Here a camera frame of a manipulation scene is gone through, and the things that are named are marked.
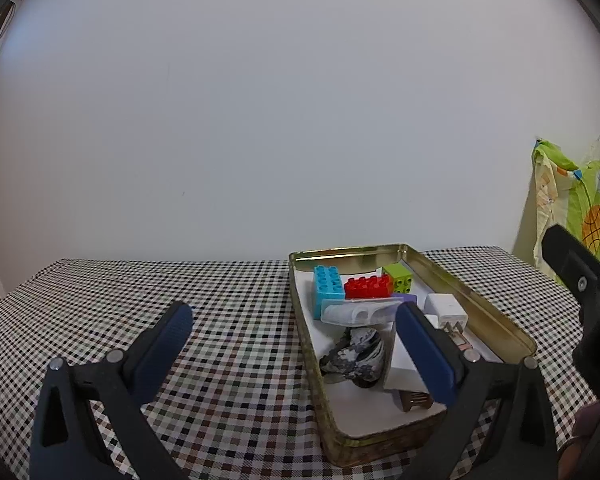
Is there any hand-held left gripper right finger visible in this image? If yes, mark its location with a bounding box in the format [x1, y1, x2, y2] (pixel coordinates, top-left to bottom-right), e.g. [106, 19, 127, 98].
[394, 301, 561, 480]

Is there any white cardboard box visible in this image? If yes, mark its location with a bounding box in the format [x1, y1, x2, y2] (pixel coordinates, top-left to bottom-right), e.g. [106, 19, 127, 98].
[381, 330, 431, 392]

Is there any brown comb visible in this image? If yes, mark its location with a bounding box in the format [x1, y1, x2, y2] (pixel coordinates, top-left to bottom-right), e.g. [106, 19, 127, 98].
[396, 389, 435, 413]

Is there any white charger plug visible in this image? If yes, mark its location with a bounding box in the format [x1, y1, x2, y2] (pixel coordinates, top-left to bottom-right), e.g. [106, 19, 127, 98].
[423, 293, 469, 336]

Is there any red toy brick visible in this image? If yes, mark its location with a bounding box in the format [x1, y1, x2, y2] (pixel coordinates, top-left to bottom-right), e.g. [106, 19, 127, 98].
[344, 275, 393, 301]

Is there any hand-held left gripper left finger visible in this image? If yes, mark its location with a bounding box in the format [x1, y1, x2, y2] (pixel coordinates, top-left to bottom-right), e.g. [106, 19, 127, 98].
[29, 301, 194, 480]

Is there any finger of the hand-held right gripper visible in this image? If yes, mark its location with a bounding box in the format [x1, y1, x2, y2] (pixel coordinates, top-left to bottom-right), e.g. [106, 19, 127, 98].
[541, 224, 600, 411]

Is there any blue toy brick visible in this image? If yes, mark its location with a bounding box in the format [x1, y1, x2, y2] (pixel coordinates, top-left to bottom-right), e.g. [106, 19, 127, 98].
[313, 265, 346, 321]

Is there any grey cloth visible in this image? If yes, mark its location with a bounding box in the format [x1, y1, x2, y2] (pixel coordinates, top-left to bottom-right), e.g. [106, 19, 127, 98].
[319, 326, 386, 388]

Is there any gold tin box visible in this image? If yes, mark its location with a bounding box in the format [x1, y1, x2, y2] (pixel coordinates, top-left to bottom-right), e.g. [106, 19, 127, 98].
[288, 243, 538, 468]

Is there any green toy brick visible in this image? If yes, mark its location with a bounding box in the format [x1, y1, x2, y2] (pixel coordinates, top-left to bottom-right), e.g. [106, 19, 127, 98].
[382, 263, 414, 295]

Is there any person's dark red clothing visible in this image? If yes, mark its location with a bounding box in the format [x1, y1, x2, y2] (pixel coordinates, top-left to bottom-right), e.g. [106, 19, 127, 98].
[557, 402, 600, 480]

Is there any green printed cloth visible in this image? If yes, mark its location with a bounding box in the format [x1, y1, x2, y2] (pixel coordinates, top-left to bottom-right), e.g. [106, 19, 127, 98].
[512, 135, 600, 291]

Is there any checkered tablecloth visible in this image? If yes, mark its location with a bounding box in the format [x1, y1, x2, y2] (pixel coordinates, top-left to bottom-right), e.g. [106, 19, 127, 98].
[0, 245, 600, 480]

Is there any pink framed picture card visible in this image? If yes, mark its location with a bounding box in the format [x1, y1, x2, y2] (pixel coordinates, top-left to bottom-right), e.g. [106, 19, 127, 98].
[437, 327, 476, 358]

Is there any white paper liner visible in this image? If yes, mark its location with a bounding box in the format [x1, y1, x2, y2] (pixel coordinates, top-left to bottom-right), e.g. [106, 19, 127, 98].
[292, 260, 503, 438]

